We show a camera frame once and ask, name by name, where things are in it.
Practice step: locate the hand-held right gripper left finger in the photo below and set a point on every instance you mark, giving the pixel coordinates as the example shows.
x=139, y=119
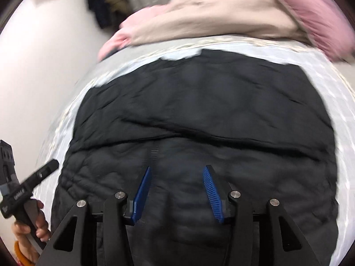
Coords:
x=141, y=195

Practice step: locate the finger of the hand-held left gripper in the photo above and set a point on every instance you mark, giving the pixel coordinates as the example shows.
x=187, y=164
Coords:
x=44, y=171
x=6, y=163

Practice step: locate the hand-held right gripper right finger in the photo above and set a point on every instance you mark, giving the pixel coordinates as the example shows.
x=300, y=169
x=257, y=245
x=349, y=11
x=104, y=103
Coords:
x=213, y=196

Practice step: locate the black quilted jacket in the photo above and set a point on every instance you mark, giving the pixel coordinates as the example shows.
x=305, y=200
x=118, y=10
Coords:
x=199, y=110

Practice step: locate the hanging dark clothes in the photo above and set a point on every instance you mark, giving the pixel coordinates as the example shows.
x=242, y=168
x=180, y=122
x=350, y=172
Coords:
x=106, y=2

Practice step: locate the person's left hand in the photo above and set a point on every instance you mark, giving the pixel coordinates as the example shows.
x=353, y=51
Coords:
x=42, y=228

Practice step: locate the orange wristband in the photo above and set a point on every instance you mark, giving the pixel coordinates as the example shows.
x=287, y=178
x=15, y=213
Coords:
x=20, y=253

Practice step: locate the pink blanket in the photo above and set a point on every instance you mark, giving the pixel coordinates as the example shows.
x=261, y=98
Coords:
x=122, y=37

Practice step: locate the white checked bed cover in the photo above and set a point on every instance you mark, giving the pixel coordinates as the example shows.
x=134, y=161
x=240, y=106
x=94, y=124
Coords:
x=337, y=94

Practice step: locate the beige duvet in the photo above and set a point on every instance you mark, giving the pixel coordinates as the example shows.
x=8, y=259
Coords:
x=216, y=11

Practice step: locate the pink velvet pillow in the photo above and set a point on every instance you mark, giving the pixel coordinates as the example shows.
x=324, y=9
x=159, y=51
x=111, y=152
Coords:
x=319, y=19

